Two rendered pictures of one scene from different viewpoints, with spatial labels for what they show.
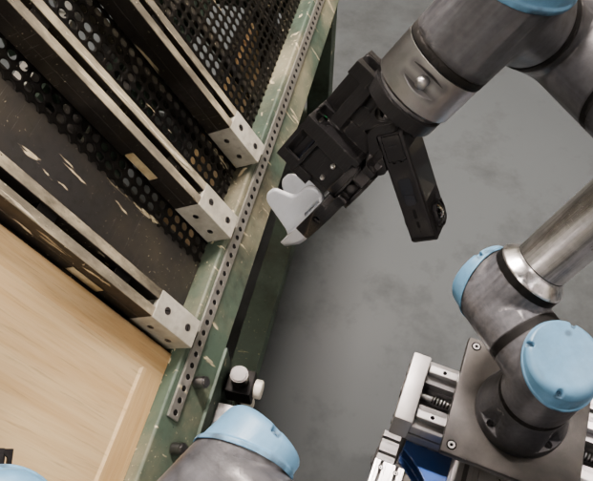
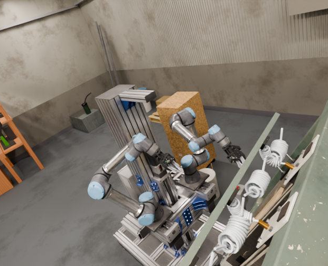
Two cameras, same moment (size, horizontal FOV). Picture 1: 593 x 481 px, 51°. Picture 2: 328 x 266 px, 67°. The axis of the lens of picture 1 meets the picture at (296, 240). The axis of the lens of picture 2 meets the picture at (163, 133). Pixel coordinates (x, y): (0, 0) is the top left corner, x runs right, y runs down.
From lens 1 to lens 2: 1.69 m
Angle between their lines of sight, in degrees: 93
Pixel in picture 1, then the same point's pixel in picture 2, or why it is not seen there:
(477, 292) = (150, 211)
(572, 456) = not seen: hidden behind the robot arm
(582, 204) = (126, 199)
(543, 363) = (149, 195)
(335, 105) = (164, 156)
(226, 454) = (194, 141)
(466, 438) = (167, 212)
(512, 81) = not seen: outside the picture
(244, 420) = (191, 143)
